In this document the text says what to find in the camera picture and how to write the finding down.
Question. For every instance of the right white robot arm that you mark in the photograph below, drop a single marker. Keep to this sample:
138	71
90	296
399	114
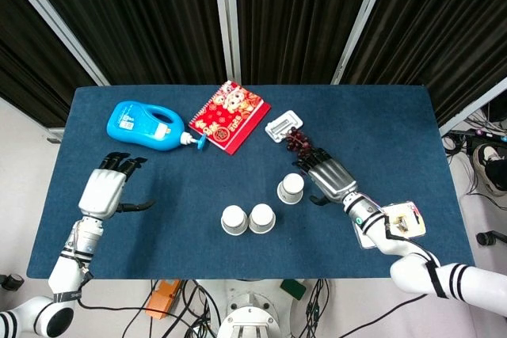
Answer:
416	270

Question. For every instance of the green box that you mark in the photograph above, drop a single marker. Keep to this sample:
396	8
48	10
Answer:
293	288

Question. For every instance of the dark purple grape bunch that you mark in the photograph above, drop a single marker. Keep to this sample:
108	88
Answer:
297	143

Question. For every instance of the orange device box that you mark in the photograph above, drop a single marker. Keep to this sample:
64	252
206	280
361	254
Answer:
162	298

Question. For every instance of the white paper cup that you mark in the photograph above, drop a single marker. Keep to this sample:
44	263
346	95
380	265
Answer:
261	218
234	219
291	188

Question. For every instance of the razor in blister pack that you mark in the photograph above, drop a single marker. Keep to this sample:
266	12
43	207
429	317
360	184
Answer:
410	215

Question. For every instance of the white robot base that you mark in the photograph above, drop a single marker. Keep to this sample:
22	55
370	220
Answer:
249	318

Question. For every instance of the white black sneaker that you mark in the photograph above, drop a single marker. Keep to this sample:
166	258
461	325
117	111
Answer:
485	164

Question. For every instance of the clear plastic tray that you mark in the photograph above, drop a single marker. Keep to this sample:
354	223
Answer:
279	124

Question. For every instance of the black power strip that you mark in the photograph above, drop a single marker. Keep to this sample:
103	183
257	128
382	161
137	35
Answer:
475	133

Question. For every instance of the black curtain panel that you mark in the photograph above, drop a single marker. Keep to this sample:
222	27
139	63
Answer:
138	17
297	17
27	77
443	29

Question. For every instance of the red spiral notebook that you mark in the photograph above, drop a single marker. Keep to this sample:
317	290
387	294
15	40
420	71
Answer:
229	120

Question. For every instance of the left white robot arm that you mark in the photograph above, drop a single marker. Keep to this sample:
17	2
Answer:
63	270

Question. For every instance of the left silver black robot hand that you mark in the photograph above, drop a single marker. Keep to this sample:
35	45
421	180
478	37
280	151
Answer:
101	193

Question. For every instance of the white frame post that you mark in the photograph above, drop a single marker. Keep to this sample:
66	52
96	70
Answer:
364	17
51	17
226	17
475	106

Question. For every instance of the blue felt table cover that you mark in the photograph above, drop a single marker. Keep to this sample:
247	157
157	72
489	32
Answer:
190	179

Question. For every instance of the blue detergent bottle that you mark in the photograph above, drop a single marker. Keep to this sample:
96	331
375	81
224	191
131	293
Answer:
138	124

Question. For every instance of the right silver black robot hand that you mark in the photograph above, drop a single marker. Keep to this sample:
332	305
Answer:
332	179

